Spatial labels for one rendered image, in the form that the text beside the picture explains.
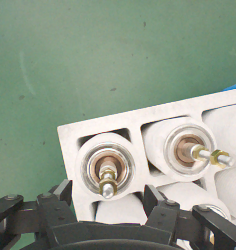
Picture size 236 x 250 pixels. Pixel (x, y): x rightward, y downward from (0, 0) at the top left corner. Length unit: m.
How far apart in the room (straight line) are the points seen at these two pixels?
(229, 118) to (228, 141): 0.04
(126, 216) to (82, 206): 0.10
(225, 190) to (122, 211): 0.19
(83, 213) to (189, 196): 0.18
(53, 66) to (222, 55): 0.50
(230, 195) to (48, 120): 0.45
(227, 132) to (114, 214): 0.21
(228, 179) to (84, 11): 0.55
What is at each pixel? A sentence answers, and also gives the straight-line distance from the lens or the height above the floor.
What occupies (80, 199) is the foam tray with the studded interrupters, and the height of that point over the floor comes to 0.18.
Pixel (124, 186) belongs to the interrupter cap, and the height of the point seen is 0.25.
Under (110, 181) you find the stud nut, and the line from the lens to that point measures 0.18.
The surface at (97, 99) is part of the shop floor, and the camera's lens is 0.51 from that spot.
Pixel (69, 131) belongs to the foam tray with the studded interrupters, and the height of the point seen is 0.18.
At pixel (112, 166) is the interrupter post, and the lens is 0.23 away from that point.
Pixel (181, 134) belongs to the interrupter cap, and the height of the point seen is 0.25.
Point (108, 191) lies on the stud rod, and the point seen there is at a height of 0.35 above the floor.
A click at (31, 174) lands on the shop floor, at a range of 0.56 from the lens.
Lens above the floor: 0.50
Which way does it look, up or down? 87 degrees down
